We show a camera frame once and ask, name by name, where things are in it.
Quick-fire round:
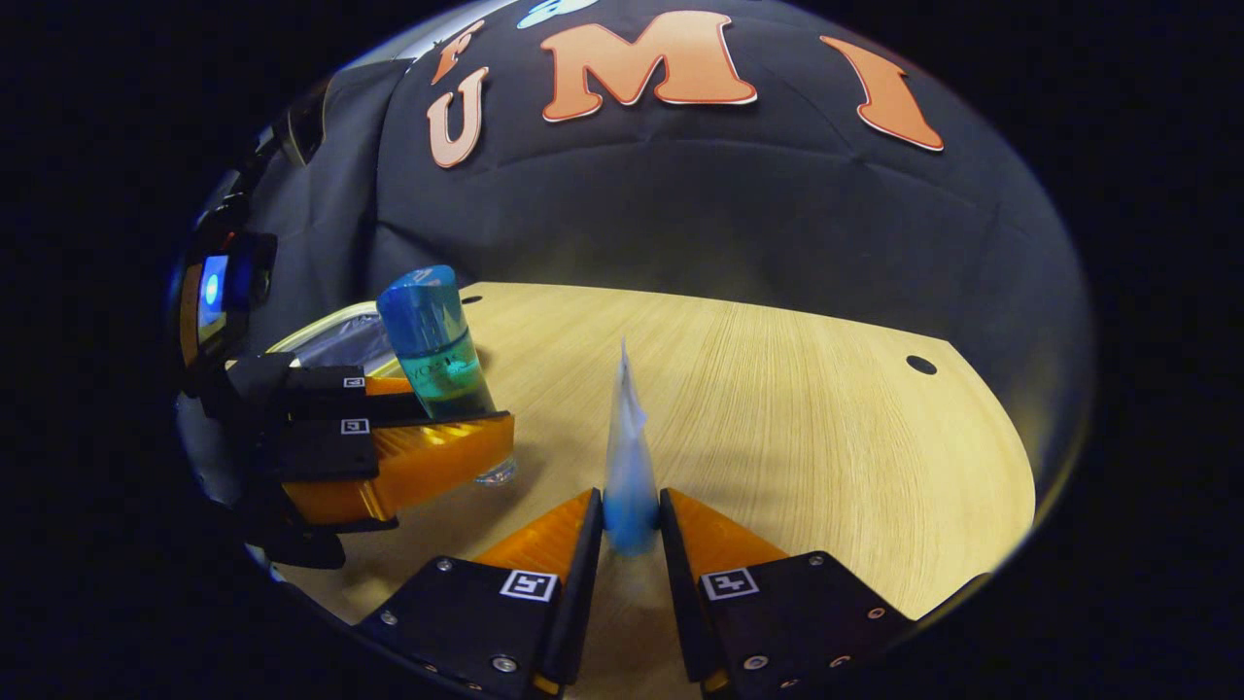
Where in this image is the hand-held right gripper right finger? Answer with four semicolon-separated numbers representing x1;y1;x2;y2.
659;488;919;695

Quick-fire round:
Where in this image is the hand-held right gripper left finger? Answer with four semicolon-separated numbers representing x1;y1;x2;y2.
355;488;605;699

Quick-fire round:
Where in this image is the cream suitcase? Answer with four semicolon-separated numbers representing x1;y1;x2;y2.
264;301;409;376

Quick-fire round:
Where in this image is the blue squeeze tube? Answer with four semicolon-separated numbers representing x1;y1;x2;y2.
603;338;662;557

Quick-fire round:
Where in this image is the blue-green bottle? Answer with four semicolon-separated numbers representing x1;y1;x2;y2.
376;264;518;485

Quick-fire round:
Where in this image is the black backdrop cloth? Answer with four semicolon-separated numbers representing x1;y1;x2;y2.
238;0;1094;507

